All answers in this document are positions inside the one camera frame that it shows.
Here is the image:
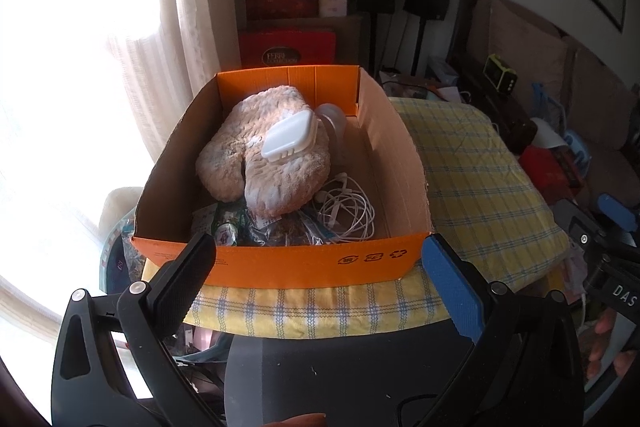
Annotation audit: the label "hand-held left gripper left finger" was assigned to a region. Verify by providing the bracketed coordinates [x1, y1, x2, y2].
[50, 232, 236, 427]

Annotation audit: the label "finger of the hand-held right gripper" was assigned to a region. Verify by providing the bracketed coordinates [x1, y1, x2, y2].
[550, 199, 608, 268]
[597, 193, 640, 233]

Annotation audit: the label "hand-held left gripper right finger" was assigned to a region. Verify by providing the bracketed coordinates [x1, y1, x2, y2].
[421, 233, 586, 427]

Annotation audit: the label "small jelly cup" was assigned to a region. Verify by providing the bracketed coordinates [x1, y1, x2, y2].
[215, 223, 240, 247]

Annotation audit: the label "green white packet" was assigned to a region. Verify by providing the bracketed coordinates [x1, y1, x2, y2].
[192, 202, 251, 248]

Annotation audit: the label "clear bag of grain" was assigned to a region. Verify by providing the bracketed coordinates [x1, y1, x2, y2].
[250, 209, 341, 248]

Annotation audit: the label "white wired earphones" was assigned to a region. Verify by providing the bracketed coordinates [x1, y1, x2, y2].
[315, 172, 377, 242]

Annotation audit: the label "orange cardboard box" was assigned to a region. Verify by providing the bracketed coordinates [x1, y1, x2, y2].
[131, 64, 432, 289]

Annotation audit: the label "white square plastic case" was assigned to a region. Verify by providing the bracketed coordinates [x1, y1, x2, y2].
[262, 112, 321, 166]

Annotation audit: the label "clear plastic cup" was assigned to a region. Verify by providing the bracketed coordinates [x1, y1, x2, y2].
[312, 103, 348, 165]

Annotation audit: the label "person's right hand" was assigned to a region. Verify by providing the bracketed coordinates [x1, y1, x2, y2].
[585, 309, 640, 380]

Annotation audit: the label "person's left hand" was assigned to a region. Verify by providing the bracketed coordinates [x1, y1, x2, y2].
[262, 413, 327, 427]

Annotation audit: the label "red box dark band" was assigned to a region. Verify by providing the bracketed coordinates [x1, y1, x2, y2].
[517, 146, 586, 202]

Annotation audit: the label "dark plastic bag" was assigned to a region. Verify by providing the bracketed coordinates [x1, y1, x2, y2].
[100, 227, 151, 280]

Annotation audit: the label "white curved plastic shell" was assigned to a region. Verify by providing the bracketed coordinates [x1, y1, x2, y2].
[530, 117, 566, 150]

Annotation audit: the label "beige cushion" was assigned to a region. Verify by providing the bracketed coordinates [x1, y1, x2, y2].
[97, 186, 146, 233]

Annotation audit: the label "yellow checked tablecloth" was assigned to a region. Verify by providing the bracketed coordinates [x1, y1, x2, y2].
[182, 97, 571, 340]

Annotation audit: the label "brown sofa cushion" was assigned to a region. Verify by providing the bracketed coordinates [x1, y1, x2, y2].
[567, 42, 640, 148]
[487, 0, 571, 108]

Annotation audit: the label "green black radio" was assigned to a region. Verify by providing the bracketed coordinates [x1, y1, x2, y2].
[483, 54, 518, 94]

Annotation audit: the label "blue white carton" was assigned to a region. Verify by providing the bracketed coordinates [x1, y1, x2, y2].
[425, 57, 458, 85]

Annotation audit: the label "clear bin of clutter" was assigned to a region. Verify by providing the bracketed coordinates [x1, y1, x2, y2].
[379, 68, 463, 100]

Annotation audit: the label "brown sofa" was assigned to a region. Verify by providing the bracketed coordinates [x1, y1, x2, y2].
[445, 0, 640, 208]

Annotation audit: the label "black speaker stand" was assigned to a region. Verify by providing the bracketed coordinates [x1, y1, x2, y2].
[411, 18, 427, 75]

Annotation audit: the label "red chocolate gift bag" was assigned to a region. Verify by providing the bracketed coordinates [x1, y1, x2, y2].
[238, 29, 337, 68]

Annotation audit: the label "white curtain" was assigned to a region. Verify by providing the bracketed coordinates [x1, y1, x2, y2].
[0, 0, 246, 333]

